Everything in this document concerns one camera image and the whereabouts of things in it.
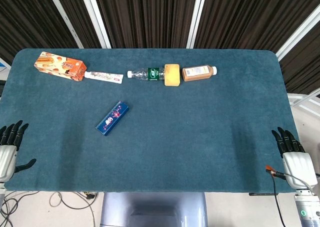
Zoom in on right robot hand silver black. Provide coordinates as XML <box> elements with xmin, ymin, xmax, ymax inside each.
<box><xmin>271</xmin><ymin>126</ymin><xmax>319</xmax><ymax>191</ymax></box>

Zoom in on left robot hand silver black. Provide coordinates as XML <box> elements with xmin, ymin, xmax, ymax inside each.
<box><xmin>0</xmin><ymin>120</ymin><xmax>37</xmax><ymax>183</ymax></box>

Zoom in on blue glasses case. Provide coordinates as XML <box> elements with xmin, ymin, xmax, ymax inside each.
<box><xmin>95</xmin><ymin>100</ymin><xmax>130</xmax><ymax>137</ymax></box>

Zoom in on orange biscuit box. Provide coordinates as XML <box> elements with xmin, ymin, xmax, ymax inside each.
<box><xmin>33</xmin><ymin>51</ymin><xmax>88</xmax><ymax>82</ymax></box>

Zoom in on white blue sign board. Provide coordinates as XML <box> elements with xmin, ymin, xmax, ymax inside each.
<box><xmin>0</xmin><ymin>57</ymin><xmax>12</xmax><ymax>75</ymax></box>

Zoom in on white toothpaste tube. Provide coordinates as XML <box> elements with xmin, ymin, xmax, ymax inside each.
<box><xmin>84</xmin><ymin>70</ymin><xmax>124</xmax><ymax>85</ymax></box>

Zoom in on teal table cloth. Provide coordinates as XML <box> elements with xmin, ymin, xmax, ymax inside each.
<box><xmin>0</xmin><ymin>48</ymin><xmax>300</xmax><ymax>194</ymax></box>

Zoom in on brown drink bottle white cap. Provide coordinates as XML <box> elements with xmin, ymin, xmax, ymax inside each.
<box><xmin>181</xmin><ymin>65</ymin><xmax>218</xmax><ymax>83</ymax></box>

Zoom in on grey-blue robot torso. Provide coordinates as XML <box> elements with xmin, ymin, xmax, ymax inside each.
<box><xmin>99</xmin><ymin>191</ymin><xmax>208</xmax><ymax>227</ymax></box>

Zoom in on yellow sponge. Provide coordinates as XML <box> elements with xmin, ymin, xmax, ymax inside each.
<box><xmin>163</xmin><ymin>63</ymin><xmax>181</xmax><ymax>87</ymax></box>

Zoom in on clear bottle green label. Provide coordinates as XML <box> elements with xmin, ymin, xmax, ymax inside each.
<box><xmin>127</xmin><ymin>67</ymin><xmax>166</xmax><ymax>82</ymax></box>

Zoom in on dark brown curtain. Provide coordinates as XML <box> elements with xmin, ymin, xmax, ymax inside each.
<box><xmin>0</xmin><ymin>0</ymin><xmax>320</xmax><ymax>95</ymax></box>

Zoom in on black right hand cable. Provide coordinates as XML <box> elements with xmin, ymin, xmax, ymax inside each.
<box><xmin>271</xmin><ymin>169</ymin><xmax>313</xmax><ymax>227</ymax></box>

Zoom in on black floor cables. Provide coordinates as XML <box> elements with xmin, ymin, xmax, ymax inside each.
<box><xmin>0</xmin><ymin>190</ymin><xmax>41</xmax><ymax>227</ymax></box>

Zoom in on white metal frame rack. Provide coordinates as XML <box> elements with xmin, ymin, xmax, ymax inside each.
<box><xmin>286</xmin><ymin>88</ymin><xmax>320</xmax><ymax>113</ymax></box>

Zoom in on grey floor cable with plug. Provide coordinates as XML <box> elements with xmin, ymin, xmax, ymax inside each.
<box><xmin>49</xmin><ymin>191</ymin><xmax>98</xmax><ymax>211</ymax></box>

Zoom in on wide white frame post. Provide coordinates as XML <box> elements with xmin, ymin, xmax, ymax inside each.
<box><xmin>276</xmin><ymin>10</ymin><xmax>320</xmax><ymax>62</ymax></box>
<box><xmin>78</xmin><ymin>0</ymin><xmax>112</xmax><ymax>49</ymax></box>
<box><xmin>186</xmin><ymin>0</ymin><xmax>209</xmax><ymax>49</ymax></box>

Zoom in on thin white frame post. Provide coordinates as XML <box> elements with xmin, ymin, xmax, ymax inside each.
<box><xmin>45</xmin><ymin>0</ymin><xmax>84</xmax><ymax>49</ymax></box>

